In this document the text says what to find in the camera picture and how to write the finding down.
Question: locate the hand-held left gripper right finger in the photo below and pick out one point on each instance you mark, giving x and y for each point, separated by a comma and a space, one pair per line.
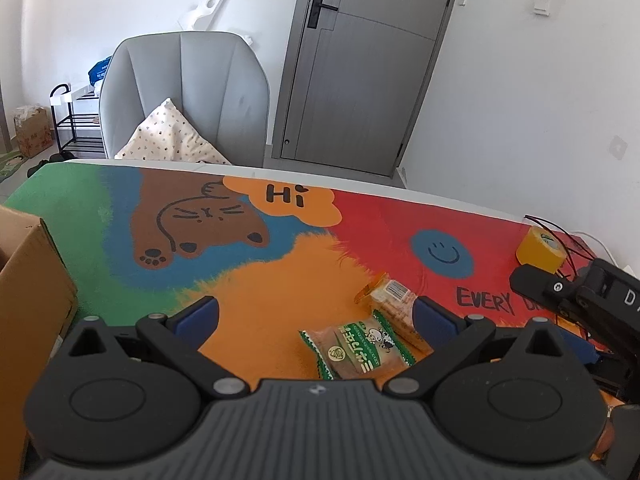
432, 322

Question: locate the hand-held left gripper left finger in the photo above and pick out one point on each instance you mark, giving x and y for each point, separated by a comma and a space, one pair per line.
197, 317

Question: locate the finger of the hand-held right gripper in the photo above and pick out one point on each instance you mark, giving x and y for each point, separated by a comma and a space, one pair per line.
542, 285
580, 347

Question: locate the orange edged snack packet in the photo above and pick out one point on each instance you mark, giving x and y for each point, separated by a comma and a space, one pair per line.
392, 297

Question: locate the green label cake packet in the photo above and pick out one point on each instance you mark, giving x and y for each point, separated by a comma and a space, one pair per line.
357, 347

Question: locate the brown cardboard box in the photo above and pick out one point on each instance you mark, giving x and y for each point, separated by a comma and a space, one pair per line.
30, 300

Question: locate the yellow tape roll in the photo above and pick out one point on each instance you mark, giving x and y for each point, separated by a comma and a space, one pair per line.
540, 252

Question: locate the colourful cartoon table mat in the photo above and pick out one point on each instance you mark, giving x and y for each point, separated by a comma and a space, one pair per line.
380, 230

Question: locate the cream dotted pillow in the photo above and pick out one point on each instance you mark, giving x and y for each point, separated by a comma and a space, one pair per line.
165, 135

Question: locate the black shoe rack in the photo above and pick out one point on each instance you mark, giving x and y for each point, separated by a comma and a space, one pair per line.
75, 125

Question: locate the grey armchair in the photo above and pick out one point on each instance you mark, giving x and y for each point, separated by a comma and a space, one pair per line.
215, 85

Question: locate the green floor rug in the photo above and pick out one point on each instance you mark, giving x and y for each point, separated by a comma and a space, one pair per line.
11, 166

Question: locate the small cardboard box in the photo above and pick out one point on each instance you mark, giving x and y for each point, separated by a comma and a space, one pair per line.
32, 132

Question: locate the grey door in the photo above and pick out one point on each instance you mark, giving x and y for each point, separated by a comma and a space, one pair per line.
360, 85

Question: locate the blue plastic bag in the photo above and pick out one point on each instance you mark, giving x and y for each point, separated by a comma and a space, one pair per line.
100, 72

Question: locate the white light switch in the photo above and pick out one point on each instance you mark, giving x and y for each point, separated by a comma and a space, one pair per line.
542, 5

